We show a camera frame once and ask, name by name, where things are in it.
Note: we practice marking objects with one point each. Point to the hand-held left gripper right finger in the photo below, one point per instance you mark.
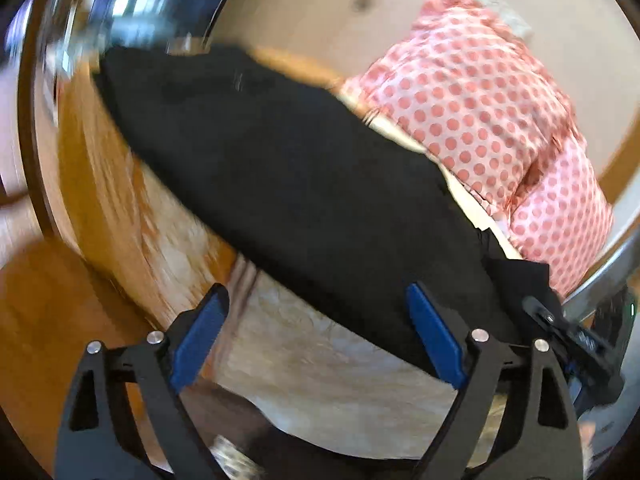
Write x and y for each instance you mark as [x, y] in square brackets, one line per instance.
[434, 334]

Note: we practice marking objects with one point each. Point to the cream patterned blanket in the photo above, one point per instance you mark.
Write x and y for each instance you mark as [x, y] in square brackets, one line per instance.
[320, 360]

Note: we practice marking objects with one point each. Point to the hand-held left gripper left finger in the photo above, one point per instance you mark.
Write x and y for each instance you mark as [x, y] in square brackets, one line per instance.
[199, 331]

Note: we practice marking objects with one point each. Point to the black pants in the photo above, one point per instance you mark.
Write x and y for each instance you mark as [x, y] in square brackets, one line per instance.
[280, 180]

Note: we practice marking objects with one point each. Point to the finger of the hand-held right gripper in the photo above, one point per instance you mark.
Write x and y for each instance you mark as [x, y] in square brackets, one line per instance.
[560, 327]

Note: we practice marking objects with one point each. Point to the pink polka dot cloth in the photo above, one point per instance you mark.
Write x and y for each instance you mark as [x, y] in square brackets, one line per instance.
[480, 110]

